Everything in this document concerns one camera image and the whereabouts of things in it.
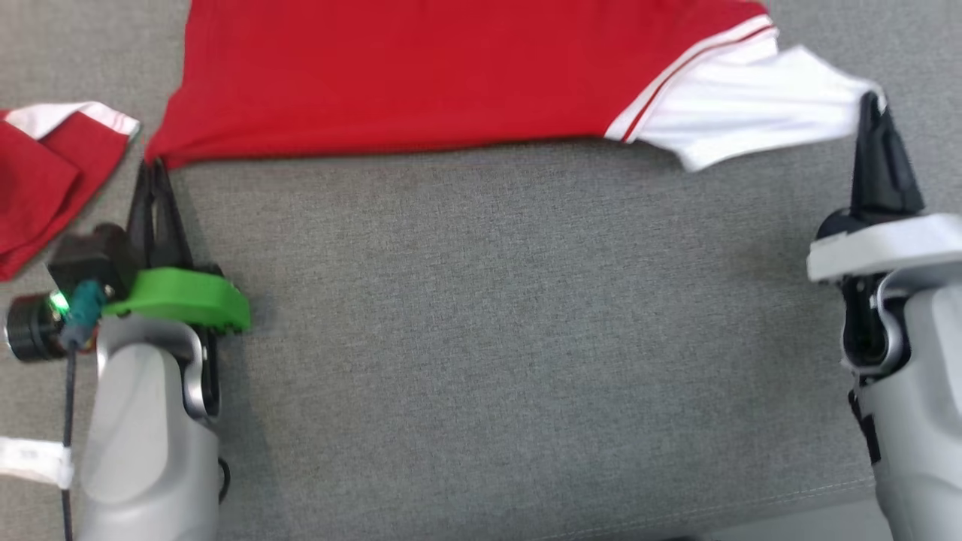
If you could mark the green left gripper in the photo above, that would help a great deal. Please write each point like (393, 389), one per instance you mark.
(180, 297)

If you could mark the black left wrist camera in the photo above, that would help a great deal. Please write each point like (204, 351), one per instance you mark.
(90, 255)

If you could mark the red shirt white sleeves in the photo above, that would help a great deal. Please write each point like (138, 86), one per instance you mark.
(413, 75)

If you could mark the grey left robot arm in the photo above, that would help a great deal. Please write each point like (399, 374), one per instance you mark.
(143, 421)

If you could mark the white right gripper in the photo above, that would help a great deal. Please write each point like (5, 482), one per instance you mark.
(887, 248)

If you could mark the red shorts white trim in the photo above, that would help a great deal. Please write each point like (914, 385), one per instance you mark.
(37, 195)

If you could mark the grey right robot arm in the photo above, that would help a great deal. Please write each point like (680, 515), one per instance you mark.
(924, 376)

